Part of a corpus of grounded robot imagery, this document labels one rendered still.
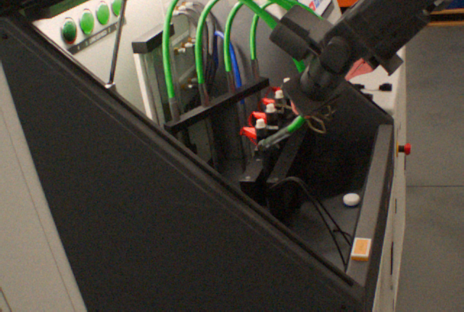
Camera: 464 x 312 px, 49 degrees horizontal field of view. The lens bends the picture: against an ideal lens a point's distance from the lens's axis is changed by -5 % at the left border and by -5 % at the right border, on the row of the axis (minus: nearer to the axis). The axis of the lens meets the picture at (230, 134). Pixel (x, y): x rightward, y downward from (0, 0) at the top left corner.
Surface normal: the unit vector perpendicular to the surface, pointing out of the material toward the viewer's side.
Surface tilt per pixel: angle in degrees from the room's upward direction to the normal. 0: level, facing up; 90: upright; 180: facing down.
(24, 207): 90
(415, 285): 0
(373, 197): 0
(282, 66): 90
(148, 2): 90
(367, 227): 0
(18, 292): 90
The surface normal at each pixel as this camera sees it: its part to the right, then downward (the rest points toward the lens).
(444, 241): -0.14, -0.89
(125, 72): 0.93, 0.03
